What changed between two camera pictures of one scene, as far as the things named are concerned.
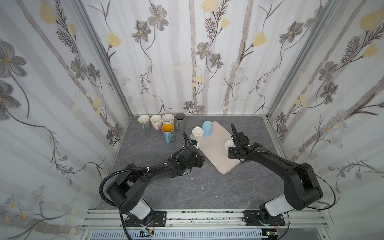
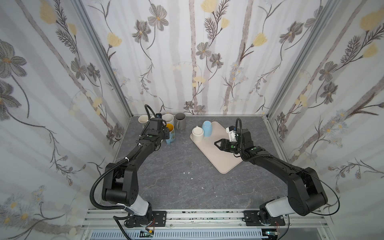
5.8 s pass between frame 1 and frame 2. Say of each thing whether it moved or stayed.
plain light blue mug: stayed
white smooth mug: stayed
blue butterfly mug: stayed
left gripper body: moved
